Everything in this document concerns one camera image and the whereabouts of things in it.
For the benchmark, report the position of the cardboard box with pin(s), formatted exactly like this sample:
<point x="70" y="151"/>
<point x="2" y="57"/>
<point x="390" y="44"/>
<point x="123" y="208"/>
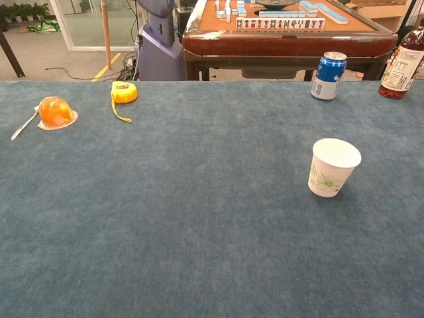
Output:
<point x="381" y="11"/>

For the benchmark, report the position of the yellow tape measure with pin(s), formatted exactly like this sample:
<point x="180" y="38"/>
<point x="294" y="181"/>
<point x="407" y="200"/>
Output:
<point x="125" y="92"/>

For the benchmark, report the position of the white glass door frame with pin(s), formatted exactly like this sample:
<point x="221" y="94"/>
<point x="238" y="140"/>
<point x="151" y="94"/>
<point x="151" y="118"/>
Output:
<point x="64" y="30"/>

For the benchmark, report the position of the black slanted table leg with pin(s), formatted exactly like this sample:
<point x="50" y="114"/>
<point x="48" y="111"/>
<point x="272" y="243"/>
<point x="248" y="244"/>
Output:
<point x="10" y="54"/>

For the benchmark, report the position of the green bag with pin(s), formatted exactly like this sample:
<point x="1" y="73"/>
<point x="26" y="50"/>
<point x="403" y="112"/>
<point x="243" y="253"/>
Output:
<point x="44" y="26"/>

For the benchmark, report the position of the blue white soda can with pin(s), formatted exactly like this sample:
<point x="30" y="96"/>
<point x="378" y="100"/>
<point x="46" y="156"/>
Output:
<point x="329" y="77"/>

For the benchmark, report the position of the blue felt table cloth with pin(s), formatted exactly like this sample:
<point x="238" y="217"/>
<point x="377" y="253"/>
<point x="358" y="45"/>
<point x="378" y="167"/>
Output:
<point x="185" y="215"/>

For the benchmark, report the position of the face-up mahjong tile row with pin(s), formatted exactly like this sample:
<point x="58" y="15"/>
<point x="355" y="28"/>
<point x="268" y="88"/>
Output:
<point x="280" y="23"/>

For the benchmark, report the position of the stacked blue mahjong tiles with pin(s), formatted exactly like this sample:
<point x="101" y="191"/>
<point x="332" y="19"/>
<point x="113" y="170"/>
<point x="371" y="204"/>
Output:
<point x="308" y="6"/>

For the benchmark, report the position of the black stand pole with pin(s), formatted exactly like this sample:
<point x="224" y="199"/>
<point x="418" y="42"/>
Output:
<point x="408" y="16"/>

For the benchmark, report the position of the dark red drink bottle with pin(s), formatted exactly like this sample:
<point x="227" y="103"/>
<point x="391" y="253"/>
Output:
<point x="402" y="66"/>

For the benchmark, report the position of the scattered upright mahjong tiles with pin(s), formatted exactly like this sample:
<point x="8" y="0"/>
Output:
<point x="228" y="10"/>

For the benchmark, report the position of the orange jelly cup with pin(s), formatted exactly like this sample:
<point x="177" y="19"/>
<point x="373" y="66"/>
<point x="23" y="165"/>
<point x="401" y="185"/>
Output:
<point x="54" y="112"/>

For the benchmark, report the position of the short blue-backed tile row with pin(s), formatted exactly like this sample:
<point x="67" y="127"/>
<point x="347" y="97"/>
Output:
<point x="281" y="14"/>

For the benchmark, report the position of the green potted plants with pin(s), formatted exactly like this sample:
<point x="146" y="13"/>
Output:
<point x="23" y="10"/>

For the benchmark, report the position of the clear plastic spoon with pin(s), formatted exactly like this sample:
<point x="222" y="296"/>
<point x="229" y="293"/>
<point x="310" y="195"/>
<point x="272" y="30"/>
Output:
<point x="24" y="126"/>

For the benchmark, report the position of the white floral paper cup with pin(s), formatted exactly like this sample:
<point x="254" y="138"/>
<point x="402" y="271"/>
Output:
<point x="331" y="169"/>

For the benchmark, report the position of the wooden pole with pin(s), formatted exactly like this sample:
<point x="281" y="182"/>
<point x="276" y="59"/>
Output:
<point x="106" y="36"/>

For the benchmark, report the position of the brown mahjong table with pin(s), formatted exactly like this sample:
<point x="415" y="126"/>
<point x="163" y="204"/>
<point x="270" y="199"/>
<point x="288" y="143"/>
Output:
<point x="285" y="44"/>

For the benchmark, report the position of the long diagonal blue tile row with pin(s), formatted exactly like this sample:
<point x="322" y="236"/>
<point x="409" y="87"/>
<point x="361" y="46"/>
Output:
<point x="333" y="14"/>

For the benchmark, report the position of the purple grey robot pedestal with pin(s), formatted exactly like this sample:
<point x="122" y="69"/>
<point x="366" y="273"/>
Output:
<point x="159" y="53"/>

